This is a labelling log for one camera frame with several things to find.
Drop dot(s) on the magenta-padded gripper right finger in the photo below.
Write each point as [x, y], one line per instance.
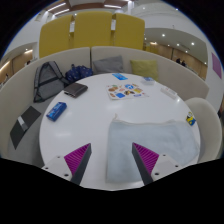
[146, 158]

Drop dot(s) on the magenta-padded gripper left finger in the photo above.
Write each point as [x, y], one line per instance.
[77, 158]

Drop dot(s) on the light blue towel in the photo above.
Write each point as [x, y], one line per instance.
[160, 138]

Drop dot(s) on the blue tissue packet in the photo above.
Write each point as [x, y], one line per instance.
[56, 111]

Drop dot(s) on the small yellow blue box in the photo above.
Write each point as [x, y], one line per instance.
[190, 119]

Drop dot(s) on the white round armchair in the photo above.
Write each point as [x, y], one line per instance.
[206, 130]

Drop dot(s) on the colourful sticker sheet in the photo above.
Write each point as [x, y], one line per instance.
[126, 91]

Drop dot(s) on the small white blue packet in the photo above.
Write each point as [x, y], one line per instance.
[148, 80]

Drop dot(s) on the grey black backpack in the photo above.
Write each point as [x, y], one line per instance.
[48, 81]

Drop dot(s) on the dark blue patterned bag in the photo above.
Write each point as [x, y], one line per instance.
[78, 73]

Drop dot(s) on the blue card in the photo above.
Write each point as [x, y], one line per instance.
[119, 76]

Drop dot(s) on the olive green cushion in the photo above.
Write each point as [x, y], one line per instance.
[144, 69]

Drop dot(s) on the curved beige sofa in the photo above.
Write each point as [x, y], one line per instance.
[20, 90]

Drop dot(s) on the grey cushion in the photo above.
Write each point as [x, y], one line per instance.
[108, 64]

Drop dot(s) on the person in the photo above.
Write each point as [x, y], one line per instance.
[183, 63]
[178, 61]

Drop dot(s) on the yellow partition panel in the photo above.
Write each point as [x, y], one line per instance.
[55, 36]
[130, 31]
[92, 30]

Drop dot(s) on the ceiling lights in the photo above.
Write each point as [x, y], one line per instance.
[57, 6]

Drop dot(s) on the purple wall poster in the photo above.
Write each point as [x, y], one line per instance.
[217, 65]

